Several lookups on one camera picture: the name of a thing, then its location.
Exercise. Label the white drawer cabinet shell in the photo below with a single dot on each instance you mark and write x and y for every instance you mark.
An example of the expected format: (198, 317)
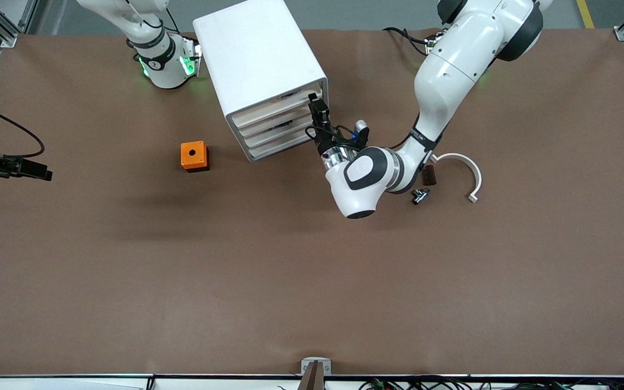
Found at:
(258, 54)

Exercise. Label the brown terminal block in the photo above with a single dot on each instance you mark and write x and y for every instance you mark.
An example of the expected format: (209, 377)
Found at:
(431, 176)

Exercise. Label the silver metal connector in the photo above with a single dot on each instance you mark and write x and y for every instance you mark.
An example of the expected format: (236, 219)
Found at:
(420, 195)

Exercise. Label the white cabinet drawer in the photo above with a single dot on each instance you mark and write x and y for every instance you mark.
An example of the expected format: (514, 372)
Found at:
(279, 145)
(279, 120)
(279, 134)

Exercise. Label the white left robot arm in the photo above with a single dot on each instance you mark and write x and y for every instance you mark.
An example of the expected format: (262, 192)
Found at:
(453, 70)

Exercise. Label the white table edge rail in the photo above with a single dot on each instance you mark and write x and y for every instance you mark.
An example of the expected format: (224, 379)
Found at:
(73, 383)

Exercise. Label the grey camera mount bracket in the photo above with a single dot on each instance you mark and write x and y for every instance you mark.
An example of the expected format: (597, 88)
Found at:
(307, 367)

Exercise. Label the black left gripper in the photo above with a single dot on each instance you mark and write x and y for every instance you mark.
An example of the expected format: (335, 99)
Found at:
(324, 142)

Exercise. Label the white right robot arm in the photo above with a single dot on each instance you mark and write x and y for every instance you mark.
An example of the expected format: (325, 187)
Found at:
(163, 65)

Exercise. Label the orange button enclosure box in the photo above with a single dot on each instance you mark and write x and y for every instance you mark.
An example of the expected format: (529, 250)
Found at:
(193, 154)

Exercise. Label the white semicircular bracket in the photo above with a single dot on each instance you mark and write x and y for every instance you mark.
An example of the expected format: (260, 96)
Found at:
(472, 168)

